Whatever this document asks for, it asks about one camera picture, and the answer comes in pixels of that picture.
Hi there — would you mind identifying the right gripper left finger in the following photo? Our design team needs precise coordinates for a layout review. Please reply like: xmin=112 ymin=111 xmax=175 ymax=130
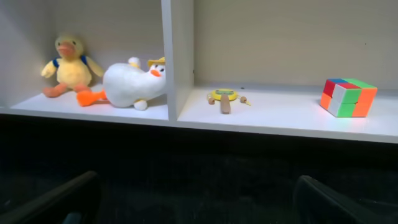
xmin=0 ymin=170 xmax=101 ymax=224

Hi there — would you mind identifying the white shelf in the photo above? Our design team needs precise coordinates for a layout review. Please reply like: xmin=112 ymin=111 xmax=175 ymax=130
xmin=0 ymin=0 xmax=398 ymax=144

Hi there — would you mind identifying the many-coloured puzzle cube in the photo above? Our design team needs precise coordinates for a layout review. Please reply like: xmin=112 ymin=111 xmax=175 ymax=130
xmin=319 ymin=78 xmax=378 ymax=118

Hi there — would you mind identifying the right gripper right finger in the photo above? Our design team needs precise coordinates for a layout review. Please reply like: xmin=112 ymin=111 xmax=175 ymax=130
xmin=292 ymin=175 xmax=398 ymax=224

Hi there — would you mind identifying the white plush duck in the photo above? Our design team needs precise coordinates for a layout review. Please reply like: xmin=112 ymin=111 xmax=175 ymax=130
xmin=76 ymin=56 xmax=167 ymax=111

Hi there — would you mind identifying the yellow rattle drum toy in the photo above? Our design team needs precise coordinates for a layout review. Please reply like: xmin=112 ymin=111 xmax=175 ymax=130
xmin=206 ymin=88 xmax=252 ymax=115

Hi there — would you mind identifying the yellow plush duck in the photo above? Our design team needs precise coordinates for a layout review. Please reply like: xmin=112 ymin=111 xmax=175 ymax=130
xmin=40 ymin=33 xmax=105 ymax=98

